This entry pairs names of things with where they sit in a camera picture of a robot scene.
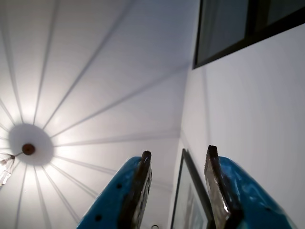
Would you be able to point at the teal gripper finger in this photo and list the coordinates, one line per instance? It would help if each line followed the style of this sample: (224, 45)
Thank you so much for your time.
(114, 190)
(245, 198)

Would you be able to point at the black framed window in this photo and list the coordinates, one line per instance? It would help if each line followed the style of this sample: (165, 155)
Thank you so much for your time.
(251, 19)

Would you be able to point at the pendant ceiling lamp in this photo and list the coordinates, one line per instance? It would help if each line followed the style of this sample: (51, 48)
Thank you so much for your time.
(28, 149)

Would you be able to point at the small round wall fixture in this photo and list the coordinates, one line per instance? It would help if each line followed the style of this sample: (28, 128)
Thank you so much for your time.
(155, 225)

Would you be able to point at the dark framed wall picture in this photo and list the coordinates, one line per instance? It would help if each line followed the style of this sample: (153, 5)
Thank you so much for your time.
(190, 210)

